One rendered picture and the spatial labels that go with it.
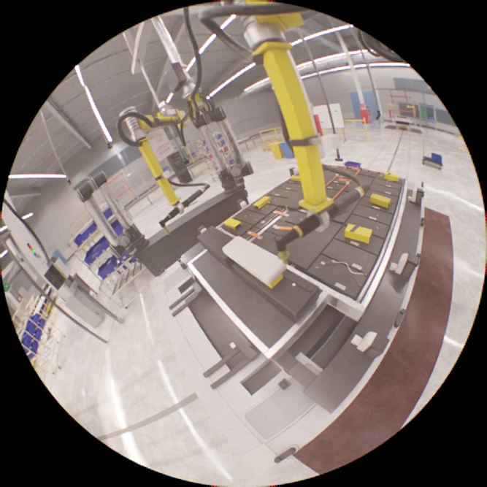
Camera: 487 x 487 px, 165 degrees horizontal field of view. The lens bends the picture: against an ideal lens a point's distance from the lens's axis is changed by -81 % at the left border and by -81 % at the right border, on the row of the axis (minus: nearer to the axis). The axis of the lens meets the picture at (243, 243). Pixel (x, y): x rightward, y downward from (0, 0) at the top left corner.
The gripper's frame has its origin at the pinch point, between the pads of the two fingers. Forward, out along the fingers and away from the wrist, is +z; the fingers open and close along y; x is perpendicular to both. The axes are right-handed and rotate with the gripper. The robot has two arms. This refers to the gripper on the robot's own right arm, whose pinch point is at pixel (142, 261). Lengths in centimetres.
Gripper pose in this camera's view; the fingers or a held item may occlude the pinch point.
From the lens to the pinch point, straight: 213.3
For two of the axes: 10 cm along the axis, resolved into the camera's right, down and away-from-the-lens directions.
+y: -4.6, -4.2, 7.8
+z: 3.4, 7.3, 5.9
